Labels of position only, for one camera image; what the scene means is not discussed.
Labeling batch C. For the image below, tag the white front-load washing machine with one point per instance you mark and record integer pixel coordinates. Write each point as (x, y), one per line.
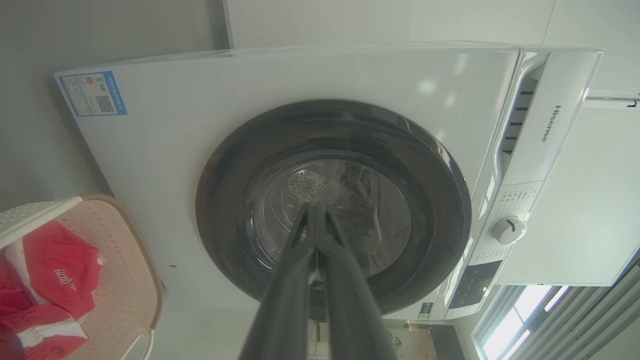
(200, 100)

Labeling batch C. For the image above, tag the blue energy label sticker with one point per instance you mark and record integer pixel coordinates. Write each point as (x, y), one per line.
(92, 93)

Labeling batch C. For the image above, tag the white washer control knob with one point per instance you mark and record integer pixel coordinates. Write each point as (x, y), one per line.
(508, 230)

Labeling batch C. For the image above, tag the white detergent drawer front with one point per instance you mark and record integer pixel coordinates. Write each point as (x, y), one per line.
(555, 125)

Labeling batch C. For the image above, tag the bright window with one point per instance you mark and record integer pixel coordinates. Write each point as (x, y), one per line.
(505, 330)

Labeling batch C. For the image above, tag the red and white garment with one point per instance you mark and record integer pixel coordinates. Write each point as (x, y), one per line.
(55, 260)

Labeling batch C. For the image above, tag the small dark washer sticker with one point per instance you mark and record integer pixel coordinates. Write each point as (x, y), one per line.
(425, 310)

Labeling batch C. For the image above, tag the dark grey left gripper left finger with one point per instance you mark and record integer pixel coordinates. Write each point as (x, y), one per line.
(285, 310)

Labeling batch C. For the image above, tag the cream perforated laundry basket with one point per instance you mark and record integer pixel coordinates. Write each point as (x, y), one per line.
(125, 260)

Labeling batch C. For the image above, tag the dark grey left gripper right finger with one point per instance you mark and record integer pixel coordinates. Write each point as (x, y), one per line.
(350, 310)

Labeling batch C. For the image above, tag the black washer display panel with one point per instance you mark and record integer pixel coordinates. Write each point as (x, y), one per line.
(475, 285)

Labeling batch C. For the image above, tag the dark round washer door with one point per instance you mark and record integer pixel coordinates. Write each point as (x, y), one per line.
(225, 225)

